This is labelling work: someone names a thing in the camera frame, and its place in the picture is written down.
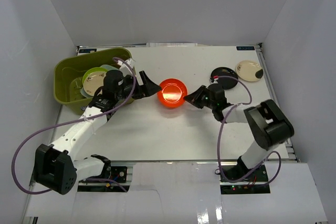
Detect orange round plate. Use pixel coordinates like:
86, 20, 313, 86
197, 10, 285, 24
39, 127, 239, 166
157, 78, 188, 109

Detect beige plate with characters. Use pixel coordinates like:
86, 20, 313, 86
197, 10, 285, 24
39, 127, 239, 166
83, 71, 106, 96

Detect blue label sticker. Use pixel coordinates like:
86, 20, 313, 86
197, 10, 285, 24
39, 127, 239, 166
236, 46, 255, 51
78, 48, 97, 54

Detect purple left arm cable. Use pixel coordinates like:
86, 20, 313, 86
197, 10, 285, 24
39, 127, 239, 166
10, 57, 137, 195

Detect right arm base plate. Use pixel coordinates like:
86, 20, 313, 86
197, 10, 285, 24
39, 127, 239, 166
214, 165, 271, 195

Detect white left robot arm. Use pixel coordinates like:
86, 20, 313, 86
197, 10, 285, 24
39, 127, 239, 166
33, 70, 161, 195

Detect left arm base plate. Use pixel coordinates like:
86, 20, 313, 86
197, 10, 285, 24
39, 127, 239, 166
78, 166, 130, 193

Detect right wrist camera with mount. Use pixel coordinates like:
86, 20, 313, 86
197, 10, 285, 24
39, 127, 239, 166
210, 76, 219, 83

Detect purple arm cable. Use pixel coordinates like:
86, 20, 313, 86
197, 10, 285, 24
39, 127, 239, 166
10, 57, 137, 195
215, 76, 282, 184

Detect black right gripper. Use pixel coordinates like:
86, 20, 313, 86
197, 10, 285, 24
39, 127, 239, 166
184, 85, 215, 110

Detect olive green plastic bin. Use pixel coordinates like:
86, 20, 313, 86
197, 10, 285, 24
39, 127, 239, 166
54, 47, 132, 115

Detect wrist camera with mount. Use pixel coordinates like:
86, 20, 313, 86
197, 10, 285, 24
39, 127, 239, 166
117, 58, 135, 76
210, 76, 219, 83

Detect lime green round plate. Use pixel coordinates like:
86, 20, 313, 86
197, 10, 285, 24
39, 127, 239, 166
82, 67, 107, 83

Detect light blue oblong dish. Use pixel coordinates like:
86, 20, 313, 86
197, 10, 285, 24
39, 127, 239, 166
80, 65, 114, 98

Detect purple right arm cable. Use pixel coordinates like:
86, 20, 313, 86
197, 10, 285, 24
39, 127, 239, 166
215, 76, 282, 184

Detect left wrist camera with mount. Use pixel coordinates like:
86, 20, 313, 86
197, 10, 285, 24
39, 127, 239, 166
117, 58, 135, 76

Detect black round plate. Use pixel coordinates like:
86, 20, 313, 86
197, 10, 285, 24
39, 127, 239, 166
210, 67, 238, 90

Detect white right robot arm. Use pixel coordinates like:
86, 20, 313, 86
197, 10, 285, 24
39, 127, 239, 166
184, 83, 295, 183

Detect papers at table back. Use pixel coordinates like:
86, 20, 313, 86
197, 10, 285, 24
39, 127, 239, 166
146, 42, 198, 47

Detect cream plate with black spot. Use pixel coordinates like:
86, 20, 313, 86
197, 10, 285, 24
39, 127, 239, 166
236, 60, 264, 82

